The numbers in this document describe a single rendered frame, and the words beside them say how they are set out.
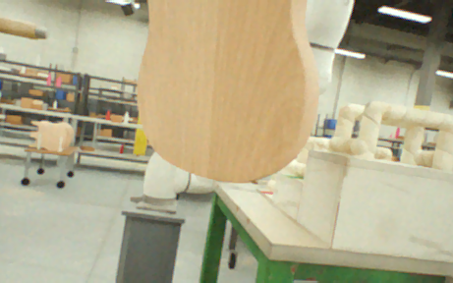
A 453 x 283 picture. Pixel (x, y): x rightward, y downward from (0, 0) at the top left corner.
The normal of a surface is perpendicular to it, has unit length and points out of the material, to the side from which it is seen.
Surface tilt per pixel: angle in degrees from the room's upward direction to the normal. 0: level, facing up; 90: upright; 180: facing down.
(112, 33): 90
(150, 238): 90
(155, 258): 90
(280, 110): 100
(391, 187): 90
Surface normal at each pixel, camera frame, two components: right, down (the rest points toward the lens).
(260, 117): -0.64, 0.11
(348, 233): 0.16, 0.07
